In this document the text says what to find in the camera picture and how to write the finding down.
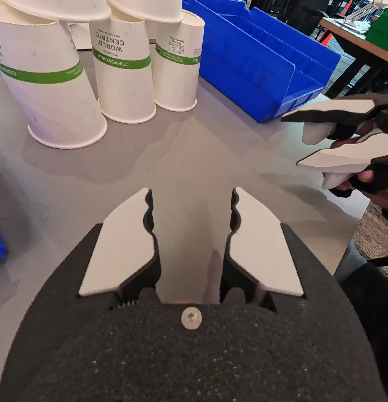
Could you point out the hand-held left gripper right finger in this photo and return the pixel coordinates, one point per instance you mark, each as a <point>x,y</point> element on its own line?
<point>263,254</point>

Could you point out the person's right forearm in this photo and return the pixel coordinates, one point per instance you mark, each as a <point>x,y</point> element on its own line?
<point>385,204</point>

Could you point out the white paper cup green band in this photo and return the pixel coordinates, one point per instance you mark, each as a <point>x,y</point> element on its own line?
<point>125,91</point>
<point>49,103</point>
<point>62,11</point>
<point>176,81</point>
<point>150,11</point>

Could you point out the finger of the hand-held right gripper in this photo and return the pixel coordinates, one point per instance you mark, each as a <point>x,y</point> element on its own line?
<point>347,157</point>
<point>338,108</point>

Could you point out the black office chair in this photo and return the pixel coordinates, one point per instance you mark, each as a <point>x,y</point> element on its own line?
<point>307,15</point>

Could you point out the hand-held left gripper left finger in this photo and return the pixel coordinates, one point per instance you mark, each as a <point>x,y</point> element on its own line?
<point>121,251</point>

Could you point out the wooden table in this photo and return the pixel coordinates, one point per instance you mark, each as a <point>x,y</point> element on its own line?
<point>347,34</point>

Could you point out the green plastic bin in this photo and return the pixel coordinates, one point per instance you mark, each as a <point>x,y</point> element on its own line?
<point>382,28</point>

